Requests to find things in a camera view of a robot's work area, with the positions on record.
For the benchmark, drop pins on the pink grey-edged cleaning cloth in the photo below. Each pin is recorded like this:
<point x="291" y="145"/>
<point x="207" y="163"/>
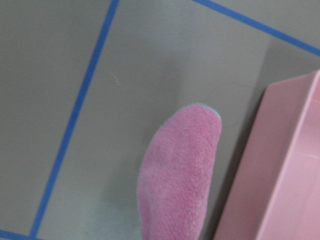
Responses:
<point x="175" y="175"/>

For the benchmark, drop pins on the pink plastic bin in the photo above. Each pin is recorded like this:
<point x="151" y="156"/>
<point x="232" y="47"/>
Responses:
<point x="275" y="194"/>

